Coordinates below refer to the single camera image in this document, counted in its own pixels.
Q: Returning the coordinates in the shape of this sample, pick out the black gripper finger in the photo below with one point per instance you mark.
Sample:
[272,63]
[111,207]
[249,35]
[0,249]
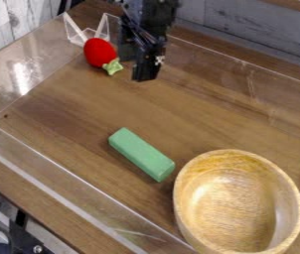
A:
[126,46]
[149,59]

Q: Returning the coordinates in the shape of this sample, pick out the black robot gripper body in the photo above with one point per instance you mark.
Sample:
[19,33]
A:
[146,20]

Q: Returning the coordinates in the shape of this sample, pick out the red plush strawberry toy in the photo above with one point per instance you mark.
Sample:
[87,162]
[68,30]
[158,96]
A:
[100,55]

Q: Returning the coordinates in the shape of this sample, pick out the green rectangular block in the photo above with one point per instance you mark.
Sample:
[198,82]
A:
[147,158]

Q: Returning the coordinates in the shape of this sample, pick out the wooden oval bowl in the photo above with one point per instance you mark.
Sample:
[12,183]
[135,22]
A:
[236,204]

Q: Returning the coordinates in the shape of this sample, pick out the black clamp with bolt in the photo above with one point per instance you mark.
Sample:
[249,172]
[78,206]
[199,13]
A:
[25,243]

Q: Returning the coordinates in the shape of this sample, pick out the clear acrylic corner bracket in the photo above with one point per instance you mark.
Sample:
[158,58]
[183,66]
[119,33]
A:
[78,36]

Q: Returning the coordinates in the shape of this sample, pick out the clear acrylic front wall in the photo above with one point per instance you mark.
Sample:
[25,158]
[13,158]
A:
[90,220]

